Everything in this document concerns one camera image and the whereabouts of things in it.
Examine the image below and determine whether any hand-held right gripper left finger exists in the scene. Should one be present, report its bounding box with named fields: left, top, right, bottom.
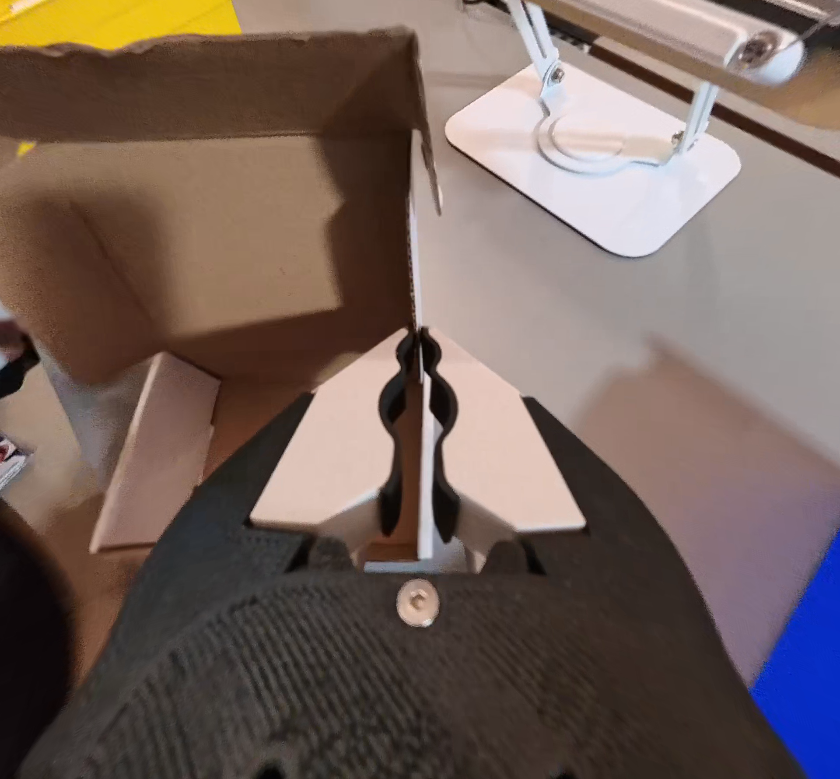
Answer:
left=248, top=328, right=417, bottom=535

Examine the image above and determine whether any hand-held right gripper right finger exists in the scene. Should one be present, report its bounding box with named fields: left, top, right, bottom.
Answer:
left=422, top=328, right=586, bottom=541

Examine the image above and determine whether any grey desk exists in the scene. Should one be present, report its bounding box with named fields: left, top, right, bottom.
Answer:
left=0, top=0, right=840, bottom=688

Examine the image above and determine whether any blue plastic bin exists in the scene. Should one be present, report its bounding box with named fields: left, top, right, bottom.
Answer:
left=750, top=530, right=840, bottom=779

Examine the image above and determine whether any wooden backing board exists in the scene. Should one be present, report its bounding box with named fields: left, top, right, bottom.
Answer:
left=774, top=31, right=840, bottom=131

